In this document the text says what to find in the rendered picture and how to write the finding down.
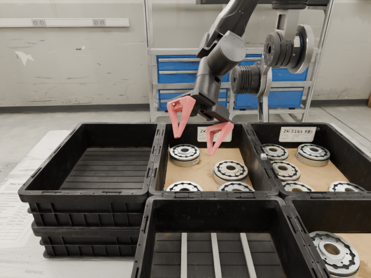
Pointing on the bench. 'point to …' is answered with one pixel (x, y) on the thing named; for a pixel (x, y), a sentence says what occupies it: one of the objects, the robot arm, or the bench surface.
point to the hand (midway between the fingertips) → (195, 143)
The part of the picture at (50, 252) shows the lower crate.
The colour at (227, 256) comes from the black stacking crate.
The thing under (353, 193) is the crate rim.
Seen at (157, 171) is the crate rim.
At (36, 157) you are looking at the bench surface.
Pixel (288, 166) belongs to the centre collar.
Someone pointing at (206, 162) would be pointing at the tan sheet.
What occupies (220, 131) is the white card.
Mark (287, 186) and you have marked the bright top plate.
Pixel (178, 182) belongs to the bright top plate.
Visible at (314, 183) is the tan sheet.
